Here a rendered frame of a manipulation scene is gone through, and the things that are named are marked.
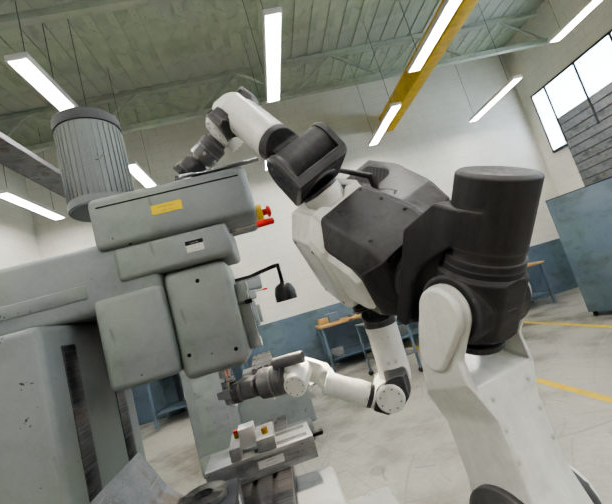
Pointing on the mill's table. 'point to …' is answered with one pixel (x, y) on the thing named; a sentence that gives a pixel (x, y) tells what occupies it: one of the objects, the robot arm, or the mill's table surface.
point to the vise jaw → (265, 438)
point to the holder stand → (215, 493)
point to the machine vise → (292, 446)
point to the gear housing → (177, 252)
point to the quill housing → (207, 318)
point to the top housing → (173, 209)
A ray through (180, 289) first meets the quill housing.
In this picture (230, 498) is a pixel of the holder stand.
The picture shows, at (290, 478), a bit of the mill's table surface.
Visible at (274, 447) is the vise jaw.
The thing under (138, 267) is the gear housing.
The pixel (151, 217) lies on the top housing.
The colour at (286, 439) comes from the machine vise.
